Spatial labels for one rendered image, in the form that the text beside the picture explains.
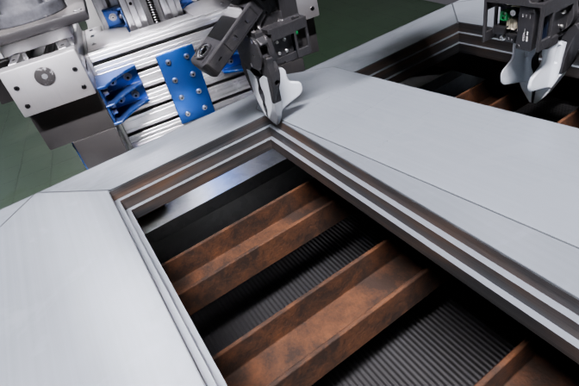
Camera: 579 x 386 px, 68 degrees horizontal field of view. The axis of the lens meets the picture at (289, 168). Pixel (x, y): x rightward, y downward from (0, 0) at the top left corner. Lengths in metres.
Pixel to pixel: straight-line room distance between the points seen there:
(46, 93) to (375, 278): 0.67
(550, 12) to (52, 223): 0.64
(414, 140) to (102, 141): 0.67
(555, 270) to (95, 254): 0.46
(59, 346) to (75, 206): 0.23
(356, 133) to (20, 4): 0.70
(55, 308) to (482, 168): 0.47
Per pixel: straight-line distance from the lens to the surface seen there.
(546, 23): 0.56
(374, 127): 0.60
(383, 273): 0.65
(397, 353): 0.73
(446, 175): 0.51
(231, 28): 0.58
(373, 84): 0.72
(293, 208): 0.77
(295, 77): 0.80
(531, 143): 0.57
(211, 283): 0.67
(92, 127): 0.99
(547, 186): 0.50
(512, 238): 0.44
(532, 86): 0.60
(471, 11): 1.00
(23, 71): 0.92
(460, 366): 0.73
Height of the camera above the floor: 1.18
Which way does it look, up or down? 34 degrees down
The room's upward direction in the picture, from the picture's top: 14 degrees counter-clockwise
